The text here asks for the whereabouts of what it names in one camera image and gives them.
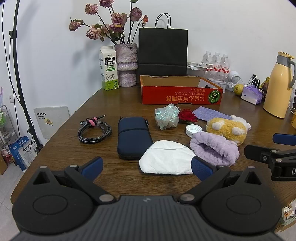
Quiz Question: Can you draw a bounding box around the purple woven cloth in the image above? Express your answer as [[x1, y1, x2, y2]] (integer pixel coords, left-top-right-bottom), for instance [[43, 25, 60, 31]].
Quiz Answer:
[[192, 106, 233, 121]]

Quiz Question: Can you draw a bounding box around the black light stand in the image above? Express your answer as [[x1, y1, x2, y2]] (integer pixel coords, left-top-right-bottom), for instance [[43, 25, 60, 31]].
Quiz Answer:
[[9, 0, 44, 167]]

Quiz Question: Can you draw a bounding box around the black paper bag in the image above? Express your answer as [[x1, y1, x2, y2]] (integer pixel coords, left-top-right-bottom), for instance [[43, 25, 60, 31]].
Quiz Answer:
[[138, 13, 189, 76]]

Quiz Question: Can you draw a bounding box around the white green milk carton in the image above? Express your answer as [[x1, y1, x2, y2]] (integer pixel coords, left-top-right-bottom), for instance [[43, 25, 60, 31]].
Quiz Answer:
[[99, 46, 119, 91]]

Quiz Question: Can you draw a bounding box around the braided black cable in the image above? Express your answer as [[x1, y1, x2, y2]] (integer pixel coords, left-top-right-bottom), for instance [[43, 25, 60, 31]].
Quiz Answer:
[[77, 114, 112, 144]]

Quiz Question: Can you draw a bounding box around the navy blue pouch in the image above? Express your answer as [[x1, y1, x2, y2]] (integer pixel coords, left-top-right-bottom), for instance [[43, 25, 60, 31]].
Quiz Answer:
[[117, 116, 153, 160]]

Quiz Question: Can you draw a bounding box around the clear water bottle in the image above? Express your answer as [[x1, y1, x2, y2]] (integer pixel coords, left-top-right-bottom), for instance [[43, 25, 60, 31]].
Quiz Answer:
[[201, 51, 213, 79], [221, 54, 232, 80], [211, 52, 222, 80]]

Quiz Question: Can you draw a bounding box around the white bottle cap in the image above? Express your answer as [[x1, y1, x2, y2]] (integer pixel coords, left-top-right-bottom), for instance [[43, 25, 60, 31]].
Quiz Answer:
[[186, 124, 203, 137]]

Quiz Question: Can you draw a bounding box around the purple marbled vase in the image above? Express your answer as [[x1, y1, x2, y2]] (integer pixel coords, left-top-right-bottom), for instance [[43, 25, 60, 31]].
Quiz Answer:
[[114, 43, 138, 87]]

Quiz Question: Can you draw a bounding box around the yellow thermos jug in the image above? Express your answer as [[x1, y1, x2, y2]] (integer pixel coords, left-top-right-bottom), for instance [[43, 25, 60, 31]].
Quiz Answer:
[[263, 52, 296, 118]]

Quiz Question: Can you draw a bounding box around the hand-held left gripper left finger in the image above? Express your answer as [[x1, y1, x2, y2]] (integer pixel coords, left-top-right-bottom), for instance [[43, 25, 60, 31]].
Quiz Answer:
[[32, 157, 116, 205]]

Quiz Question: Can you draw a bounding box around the red cardboard box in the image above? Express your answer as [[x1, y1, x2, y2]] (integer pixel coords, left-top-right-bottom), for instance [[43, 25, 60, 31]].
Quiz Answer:
[[140, 75, 224, 106]]

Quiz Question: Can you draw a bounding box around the purple tissue packet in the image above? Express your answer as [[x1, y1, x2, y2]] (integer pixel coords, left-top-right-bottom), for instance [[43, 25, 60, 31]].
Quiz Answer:
[[241, 85, 263, 105]]

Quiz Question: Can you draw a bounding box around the dried rose bouquet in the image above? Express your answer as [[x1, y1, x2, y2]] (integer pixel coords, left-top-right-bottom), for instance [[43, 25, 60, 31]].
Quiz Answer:
[[69, 0, 148, 45]]

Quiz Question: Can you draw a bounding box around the small white fan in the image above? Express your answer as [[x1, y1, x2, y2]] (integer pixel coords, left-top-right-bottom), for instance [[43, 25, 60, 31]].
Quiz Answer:
[[228, 70, 241, 91]]

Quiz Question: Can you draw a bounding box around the colourful snack packet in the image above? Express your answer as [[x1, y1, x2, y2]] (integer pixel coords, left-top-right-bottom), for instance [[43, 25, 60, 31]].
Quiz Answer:
[[259, 77, 270, 93]]

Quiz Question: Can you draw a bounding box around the yellow plush toy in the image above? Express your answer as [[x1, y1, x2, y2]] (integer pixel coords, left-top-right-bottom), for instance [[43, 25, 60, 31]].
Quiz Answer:
[[206, 115, 251, 146]]

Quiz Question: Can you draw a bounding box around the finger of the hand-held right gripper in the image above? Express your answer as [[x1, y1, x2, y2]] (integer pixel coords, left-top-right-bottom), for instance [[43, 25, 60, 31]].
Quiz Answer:
[[272, 133, 296, 144], [244, 145, 296, 163]]

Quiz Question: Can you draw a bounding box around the white board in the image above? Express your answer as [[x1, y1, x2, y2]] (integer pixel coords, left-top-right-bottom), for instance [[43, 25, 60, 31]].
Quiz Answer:
[[33, 106, 70, 139]]

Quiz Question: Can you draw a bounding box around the wire rack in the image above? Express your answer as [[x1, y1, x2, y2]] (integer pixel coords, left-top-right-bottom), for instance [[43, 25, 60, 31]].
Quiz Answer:
[[0, 104, 16, 172]]

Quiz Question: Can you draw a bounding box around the iridescent plastic bag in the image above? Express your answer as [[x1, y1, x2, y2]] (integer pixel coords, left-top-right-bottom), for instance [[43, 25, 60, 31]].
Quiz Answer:
[[154, 104, 180, 131]]

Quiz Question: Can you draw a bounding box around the blue white bag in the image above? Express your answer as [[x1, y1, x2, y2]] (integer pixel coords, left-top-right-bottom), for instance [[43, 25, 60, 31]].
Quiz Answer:
[[9, 136, 35, 172]]

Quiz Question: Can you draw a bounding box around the white cable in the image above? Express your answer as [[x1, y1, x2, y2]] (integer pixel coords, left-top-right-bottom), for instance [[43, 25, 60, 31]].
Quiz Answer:
[[248, 74, 261, 87]]

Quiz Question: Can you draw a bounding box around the purple fluffy headband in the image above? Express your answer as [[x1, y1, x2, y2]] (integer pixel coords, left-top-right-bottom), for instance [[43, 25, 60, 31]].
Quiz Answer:
[[190, 132, 240, 167]]

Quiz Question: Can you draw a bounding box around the long white box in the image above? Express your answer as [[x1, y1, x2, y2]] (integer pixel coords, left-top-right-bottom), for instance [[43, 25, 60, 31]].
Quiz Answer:
[[187, 61, 214, 69]]

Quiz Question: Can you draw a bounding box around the red rose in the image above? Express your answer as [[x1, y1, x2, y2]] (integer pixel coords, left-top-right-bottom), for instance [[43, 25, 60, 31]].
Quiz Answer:
[[179, 109, 197, 123]]

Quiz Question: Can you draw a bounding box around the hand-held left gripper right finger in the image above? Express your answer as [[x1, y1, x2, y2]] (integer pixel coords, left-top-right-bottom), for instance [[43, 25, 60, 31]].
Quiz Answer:
[[178, 156, 263, 205]]

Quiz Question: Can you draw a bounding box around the white metal tin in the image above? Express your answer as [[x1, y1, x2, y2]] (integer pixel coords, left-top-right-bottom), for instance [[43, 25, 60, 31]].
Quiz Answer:
[[208, 78, 228, 92]]

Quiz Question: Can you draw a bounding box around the printed plastic bag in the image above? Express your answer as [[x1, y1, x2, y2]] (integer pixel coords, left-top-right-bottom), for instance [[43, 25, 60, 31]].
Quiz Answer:
[[280, 202, 296, 232]]

